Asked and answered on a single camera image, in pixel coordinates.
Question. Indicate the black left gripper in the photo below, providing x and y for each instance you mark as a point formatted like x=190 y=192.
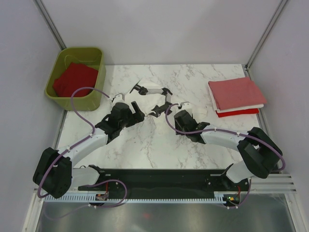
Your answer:
x=137 y=117

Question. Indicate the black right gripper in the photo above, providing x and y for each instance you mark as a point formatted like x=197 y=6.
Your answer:
x=177 y=126

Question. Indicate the white printed t-shirt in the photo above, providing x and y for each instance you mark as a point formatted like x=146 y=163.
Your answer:
x=153 y=100

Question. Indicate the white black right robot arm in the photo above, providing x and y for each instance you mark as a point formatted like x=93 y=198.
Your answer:
x=259 y=153

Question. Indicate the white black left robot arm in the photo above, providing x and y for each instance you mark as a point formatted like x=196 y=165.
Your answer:
x=56 y=172

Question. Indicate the white folded t-shirt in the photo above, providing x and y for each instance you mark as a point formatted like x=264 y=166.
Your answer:
x=232 y=109

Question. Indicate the red folded t-shirt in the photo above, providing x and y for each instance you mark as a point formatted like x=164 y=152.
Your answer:
x=238 y=112

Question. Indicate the pink folded t-shirt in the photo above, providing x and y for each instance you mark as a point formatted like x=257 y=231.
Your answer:
x=236 y=93

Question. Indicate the dark red t-shirt in bin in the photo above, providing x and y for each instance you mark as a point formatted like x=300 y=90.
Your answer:
x=76 y=76

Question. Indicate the olive green plastic bin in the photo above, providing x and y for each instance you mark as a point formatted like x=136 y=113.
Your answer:
x=90 y=56

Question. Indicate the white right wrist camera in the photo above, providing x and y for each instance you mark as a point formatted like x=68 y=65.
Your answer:
x=186 y=106

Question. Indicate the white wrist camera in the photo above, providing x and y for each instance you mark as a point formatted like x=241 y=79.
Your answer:
x=119 y=98
x=186 y=106

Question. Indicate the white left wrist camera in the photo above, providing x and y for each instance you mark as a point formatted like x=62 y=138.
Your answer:
x=119 y=98

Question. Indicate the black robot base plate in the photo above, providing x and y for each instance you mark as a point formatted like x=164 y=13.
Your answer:
x=148 y=184

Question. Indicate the right aluminium frame post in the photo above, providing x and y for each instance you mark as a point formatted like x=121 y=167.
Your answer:
x=270 y=26

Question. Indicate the aluminium frame post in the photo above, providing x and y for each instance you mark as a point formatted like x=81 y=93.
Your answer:
x=270 y=26
x=48 y=20

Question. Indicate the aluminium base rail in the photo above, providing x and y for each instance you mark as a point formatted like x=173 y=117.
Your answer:
x=275 y=183

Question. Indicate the left aluminium frame post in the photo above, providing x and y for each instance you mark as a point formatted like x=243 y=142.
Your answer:
x=48 y=20

